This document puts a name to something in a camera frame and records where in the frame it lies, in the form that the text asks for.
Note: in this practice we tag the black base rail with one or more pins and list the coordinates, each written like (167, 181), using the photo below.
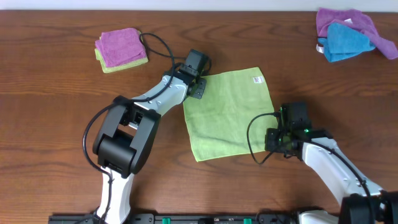
(148, 218)

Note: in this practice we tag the folded green cloth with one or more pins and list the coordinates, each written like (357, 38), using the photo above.
(124, 65)

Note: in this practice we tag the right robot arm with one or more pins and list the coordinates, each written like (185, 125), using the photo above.
(360, 199)

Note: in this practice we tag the folded purple cloth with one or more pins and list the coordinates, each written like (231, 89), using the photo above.
(121, 46)

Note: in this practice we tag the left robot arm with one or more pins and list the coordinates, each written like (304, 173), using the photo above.
(126, 137)

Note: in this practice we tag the light green microfiber cloth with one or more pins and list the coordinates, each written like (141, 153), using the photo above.
(232, 116)

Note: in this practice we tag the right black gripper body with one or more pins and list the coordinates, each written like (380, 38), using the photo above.
(273, 140)

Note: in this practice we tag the crumpled purple cloth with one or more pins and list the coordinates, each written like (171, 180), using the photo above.
(358, 21)

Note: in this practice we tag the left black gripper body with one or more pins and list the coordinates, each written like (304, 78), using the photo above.
(199, 88)

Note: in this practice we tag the crumpled blue cloth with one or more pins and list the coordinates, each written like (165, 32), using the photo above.
(343, 42)

